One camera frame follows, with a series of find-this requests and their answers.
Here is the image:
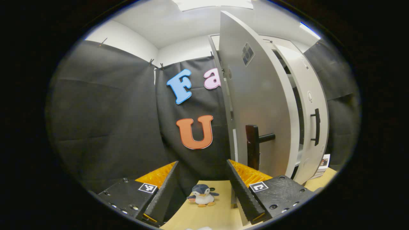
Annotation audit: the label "black backdrop cloth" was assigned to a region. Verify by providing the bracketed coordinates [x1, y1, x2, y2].
[304, 38, 361, 166]
[46, 40, 237, 205]

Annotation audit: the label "white cabinet door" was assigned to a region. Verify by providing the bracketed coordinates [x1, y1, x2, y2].
[219, 11, 301, 226]
[272, 40, 329, 186]

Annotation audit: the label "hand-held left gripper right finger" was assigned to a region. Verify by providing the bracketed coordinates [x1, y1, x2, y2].
[226, 159, 317, 225]

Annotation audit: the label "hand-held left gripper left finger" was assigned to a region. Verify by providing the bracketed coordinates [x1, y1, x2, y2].
[91, 161, 180, 226]

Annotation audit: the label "white cabinet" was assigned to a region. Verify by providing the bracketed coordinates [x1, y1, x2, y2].
[207, 34, 330, 186]

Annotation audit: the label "penguin plush toy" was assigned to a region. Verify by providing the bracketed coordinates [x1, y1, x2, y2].
[187, 184, 220, 207]

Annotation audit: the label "black door handle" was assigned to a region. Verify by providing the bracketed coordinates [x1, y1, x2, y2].
[310, 108, 321, 147]
[245, 125, 276, 171]

